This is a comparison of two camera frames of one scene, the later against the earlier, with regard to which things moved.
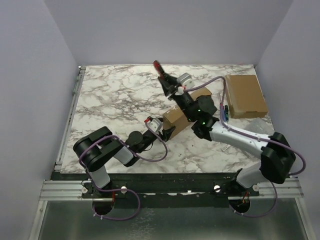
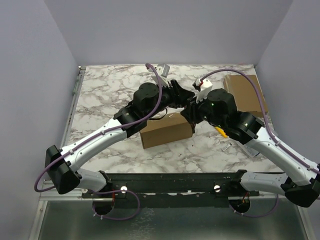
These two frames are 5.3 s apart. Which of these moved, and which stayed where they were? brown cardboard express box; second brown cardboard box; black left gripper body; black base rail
Moved: black left gripper body; brown cardboard express box
Stayed: black base rail; second brown cardboard box
